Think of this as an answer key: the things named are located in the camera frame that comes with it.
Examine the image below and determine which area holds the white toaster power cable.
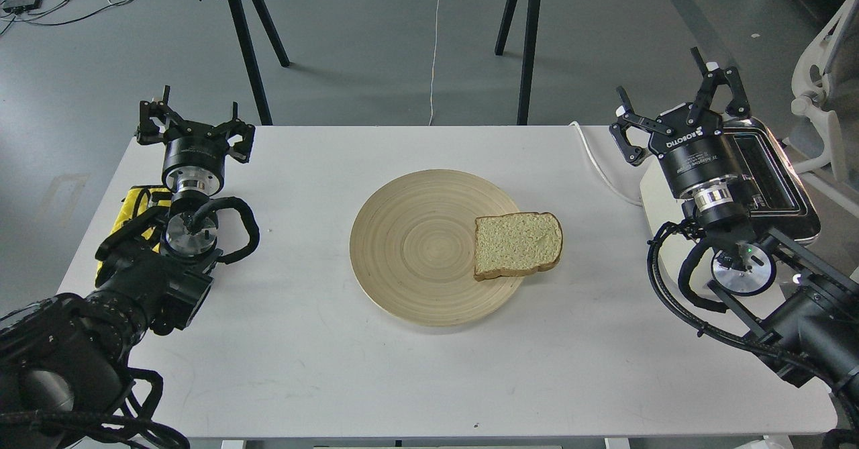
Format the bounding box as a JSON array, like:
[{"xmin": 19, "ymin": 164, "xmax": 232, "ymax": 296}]
[{"xmin": 568, "ymin": 121, "xmax": 644, "ymax": 207}]

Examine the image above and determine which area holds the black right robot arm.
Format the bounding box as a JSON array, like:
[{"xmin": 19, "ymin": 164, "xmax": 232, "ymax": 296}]
[{"xmin": 608, "ymin": 48, "xmax": 858, "ymax": 448}]

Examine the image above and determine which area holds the white office chair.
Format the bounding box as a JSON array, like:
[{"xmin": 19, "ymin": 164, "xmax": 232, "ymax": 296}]
[{"xmin": 785, "ymin": 0, "xmax": 857, "ymax": 216}]

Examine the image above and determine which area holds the round wooden plate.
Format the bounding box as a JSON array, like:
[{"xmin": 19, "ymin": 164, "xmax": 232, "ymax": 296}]
[{"xmin": 349, "ymin": 170, "xmax": 522, "ymax": 327}]

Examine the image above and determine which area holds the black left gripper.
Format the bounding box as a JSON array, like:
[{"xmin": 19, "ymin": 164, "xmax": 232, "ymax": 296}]
[{"xmin": 137, "ymin": 85, "xmax": 256, "ymax": 178}]

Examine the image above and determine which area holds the yellow cloth bag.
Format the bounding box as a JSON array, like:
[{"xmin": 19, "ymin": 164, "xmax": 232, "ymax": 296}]
[{"xmin": 95, "ymin": 184, "xmax": 172, "ymax": 287}]

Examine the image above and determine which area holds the slice of brown bread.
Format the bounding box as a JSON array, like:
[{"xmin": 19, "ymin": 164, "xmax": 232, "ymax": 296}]
[{"xmin": 474, "ymin": 211, "xmax": 564, "ymax": 281}]

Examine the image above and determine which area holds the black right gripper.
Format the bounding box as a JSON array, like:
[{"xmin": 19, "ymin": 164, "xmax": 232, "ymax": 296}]
[{"xmin": 609, "ymin": 47, "xmax": 752, "ymax": 199}]

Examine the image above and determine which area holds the thin white hanging cable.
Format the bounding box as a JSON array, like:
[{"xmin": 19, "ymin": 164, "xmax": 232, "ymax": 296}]
[{"xmin": 428, "ymin": 0, "xmax": 442, "ymax": 126}]

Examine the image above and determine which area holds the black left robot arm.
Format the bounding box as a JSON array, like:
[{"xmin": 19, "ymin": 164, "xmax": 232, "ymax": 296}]
[{"xmin": 1, "ymin": 87, "xmax": 260, "ymax": 448}]

